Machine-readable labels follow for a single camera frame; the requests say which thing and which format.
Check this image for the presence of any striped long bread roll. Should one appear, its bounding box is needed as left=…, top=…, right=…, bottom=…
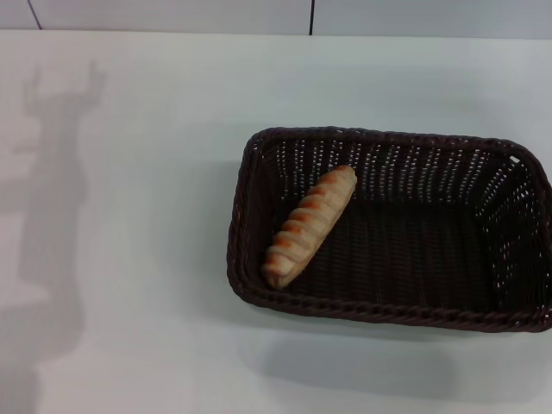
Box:
left=260, top=164, right=358, bottom=290

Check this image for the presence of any dark brown woven basket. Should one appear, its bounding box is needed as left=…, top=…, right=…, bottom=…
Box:
left=227, top=125, right=552, bottom=334

